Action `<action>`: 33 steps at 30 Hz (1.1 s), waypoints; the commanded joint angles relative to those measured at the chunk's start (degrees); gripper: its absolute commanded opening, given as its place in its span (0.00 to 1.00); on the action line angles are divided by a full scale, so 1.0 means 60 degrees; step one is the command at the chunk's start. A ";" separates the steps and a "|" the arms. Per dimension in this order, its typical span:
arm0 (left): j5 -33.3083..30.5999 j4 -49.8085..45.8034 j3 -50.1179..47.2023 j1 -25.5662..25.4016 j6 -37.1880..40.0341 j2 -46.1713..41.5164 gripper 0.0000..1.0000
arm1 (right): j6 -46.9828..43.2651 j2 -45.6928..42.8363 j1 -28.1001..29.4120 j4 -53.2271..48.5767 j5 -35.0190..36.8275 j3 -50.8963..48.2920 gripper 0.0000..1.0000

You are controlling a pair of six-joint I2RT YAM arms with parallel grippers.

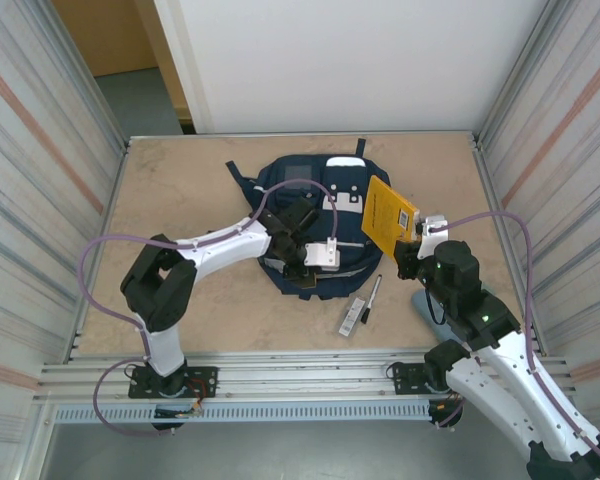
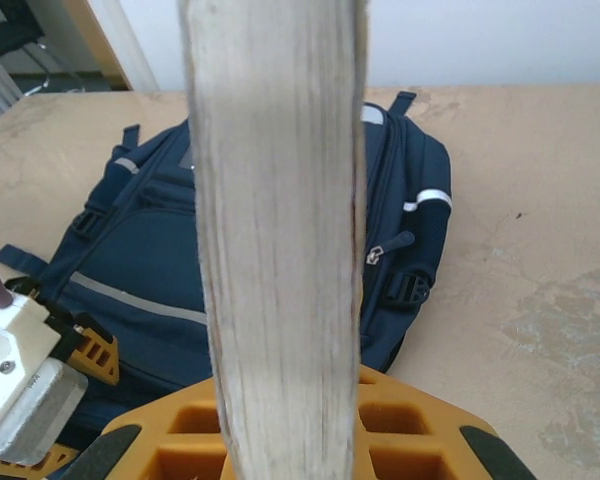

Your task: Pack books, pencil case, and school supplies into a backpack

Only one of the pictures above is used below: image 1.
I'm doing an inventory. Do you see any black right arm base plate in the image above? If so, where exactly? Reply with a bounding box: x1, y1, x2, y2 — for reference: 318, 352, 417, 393
386, 361, 461, 397

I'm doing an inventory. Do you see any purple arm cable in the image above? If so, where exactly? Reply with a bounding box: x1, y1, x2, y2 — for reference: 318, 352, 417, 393
79, 179, 339, 437
435, 210, 600, 472

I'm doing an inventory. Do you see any teal sponge block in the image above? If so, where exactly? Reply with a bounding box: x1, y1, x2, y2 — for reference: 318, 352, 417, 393
410, 285, 454, 342

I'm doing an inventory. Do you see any yellow book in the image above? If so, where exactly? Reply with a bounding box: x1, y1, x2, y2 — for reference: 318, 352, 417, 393
360, 174, 421, 264

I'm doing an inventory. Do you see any black marker pen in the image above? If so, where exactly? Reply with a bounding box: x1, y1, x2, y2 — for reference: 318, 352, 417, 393
360, 274, 383, 325

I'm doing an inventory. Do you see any wooden door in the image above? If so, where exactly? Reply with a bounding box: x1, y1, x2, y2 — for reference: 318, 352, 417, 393
53, 0, 191, 136

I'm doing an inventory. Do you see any aluminium mounting rail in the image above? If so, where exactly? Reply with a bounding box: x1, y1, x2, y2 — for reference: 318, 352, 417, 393
32, 349, 579, 407

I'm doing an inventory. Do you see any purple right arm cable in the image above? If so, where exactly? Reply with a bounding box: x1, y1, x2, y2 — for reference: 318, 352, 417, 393
435, 210, 600, 472

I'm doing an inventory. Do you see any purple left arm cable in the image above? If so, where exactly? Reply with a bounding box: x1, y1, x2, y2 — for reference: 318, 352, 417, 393
79, 179, 339, 437

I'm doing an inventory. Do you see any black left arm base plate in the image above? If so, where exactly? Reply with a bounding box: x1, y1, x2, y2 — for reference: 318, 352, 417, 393
128, 366, 219, 400

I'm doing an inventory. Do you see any navy blue backpack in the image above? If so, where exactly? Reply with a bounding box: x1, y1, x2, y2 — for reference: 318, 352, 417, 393
224, 139, 394, 302

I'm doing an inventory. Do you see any corrugated plastic side panel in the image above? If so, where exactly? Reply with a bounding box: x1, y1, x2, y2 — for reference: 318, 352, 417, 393
0, 0, 130, 480
478, 0, 600, 401

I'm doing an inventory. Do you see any grey slotted cable duct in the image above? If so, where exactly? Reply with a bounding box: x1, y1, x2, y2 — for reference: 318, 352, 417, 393
52, 402, 434, 425

